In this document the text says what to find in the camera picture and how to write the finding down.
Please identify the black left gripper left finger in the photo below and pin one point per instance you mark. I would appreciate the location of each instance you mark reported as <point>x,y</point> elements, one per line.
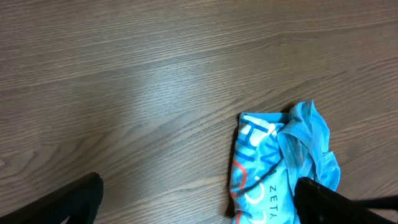
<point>76,202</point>

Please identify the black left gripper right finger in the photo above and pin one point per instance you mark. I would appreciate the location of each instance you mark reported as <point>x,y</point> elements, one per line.
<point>317,204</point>

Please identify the light blue t-shirt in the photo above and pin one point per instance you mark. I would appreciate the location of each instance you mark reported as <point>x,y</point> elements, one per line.
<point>272,151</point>

